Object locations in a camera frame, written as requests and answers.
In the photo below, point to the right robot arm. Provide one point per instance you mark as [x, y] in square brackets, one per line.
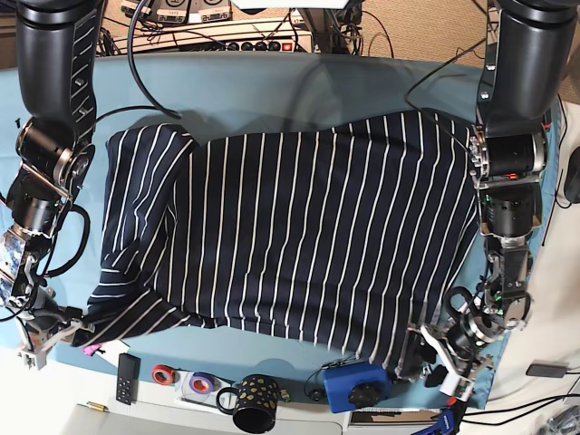
[56, 45]

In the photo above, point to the navy white striped t-shirt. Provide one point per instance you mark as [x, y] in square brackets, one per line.
[339, 237]

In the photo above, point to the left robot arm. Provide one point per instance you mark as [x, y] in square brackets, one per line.
[527, 48]

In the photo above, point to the tan cardboard sheet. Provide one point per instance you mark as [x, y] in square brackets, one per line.
[111, 351]

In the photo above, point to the black computer mouse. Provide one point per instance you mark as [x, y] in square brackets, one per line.
[572, 180]

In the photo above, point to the black power adapter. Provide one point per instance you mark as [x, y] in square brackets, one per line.
[547, 369]

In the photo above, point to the blue orange bottom clamp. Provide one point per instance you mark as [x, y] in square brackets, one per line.
[448, 421]

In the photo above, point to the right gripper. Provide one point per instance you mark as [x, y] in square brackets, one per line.
[41, 329]

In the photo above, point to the red tape roll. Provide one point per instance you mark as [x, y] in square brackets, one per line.
[163, 375]

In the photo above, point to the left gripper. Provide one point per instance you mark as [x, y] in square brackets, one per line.
[461, 349]

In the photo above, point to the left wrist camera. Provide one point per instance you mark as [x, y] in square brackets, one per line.
[455, 385]

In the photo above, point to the blue box black knob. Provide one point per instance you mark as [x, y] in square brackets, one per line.
[355, 386]

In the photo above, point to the black remote control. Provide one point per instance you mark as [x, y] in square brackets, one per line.
[127, 378]

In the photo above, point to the black mug gold dots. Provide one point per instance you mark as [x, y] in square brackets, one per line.
[252, 403]

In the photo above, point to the purple tape roll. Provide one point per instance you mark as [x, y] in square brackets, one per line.
[202, 383]

